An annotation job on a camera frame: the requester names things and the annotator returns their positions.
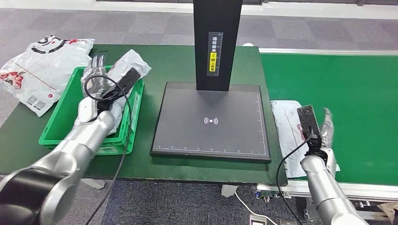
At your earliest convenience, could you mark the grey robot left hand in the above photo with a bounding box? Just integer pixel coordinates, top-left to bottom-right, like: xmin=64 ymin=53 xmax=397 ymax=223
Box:
xmin=83 ymin=54 xmax=142 ymax=105

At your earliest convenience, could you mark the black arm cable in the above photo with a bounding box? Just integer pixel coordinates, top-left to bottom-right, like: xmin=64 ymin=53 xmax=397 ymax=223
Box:
xmin=276 ymin=132 xmax=314 ymax=225
xmin=84 ymin=75 xmax=133 ymax=225

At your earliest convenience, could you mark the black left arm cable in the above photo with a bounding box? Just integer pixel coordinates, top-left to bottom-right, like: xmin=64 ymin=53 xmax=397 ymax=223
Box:
xmin=84 ymin=75 xmax=133 ymax=225

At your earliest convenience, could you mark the white table foot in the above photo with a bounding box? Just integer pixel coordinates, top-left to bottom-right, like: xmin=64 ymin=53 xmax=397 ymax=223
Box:
xmin=221 ymin=184 xmax=238 ymax=198

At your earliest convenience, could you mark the black and yellow ruler label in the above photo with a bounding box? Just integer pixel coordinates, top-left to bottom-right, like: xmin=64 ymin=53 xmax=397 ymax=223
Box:
xmin=207 ymin=31 xmax=224 ymax=77

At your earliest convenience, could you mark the large white printed mailer bag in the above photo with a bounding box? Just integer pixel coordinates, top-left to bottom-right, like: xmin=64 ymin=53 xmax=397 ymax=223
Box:
xmin=0 ymin=34 xmax=95 ymax=117

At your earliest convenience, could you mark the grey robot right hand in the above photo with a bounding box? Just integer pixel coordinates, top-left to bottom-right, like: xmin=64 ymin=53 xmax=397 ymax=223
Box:
xmin=296 ymin=105 xmax=335 ymax=150

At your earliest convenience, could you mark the beige crumpled bag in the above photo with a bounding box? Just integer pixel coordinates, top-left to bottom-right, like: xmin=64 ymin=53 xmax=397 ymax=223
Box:
xmin=379 ymin=203 xmax=398 ymax=223

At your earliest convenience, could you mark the grey table foot bar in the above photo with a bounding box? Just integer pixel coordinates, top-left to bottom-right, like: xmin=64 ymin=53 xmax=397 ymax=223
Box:
xmin=80 ymin=178 xmax=107 ymax=190

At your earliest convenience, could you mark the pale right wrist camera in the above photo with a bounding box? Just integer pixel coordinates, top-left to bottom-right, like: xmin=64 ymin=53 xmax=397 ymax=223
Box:
xmin=321 ymin=148 xmax=339 ymax=178

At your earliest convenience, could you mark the white floor cable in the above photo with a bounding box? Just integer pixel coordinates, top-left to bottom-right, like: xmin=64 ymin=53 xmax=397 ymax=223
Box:
xmin=234 ymin=190 xmax=281 ymax=225

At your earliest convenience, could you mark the black inbound scanner machine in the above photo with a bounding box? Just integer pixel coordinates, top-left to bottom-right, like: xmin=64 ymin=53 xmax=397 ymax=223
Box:
xmin=150 ymin=0 xmax=272 ymax=164

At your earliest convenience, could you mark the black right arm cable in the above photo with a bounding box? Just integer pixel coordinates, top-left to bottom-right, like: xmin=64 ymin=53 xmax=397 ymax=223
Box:
xmin=276 ymin=132 xmax=314 ymax=225

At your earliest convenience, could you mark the white floor power socket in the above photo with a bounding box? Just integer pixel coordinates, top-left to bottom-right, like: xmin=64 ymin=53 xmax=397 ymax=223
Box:
xmin=248 ymin=214 xmax=268 ymax=225

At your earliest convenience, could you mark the green plastic crate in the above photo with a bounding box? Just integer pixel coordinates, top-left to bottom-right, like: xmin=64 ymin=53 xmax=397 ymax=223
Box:
xmin=38 ymin=65 xmax=145 ymax=156

